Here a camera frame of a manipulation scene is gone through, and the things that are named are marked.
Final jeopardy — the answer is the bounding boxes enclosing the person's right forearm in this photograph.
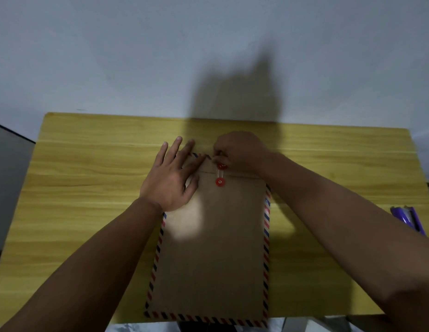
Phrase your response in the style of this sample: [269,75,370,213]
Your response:
[259,152,429,332]

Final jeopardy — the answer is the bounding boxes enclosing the person's left hand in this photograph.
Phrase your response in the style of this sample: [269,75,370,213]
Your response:
[139,136,207,213]

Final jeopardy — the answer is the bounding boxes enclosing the dark grey cabinet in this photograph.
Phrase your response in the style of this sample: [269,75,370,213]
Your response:
[0,121,36,273]

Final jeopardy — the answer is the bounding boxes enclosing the purple stapler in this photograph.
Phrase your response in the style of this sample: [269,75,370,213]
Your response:
[390,205,427,236]

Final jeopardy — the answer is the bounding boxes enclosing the brown striped-edge string envelope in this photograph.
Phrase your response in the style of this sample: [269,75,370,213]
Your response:
[144,153,272,329]

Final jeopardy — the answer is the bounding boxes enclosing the person's right hand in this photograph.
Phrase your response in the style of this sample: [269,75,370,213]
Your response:
[212,131,274,177]

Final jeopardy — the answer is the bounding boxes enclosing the person's left forearm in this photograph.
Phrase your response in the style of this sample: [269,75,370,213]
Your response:
[0,197,164,332]

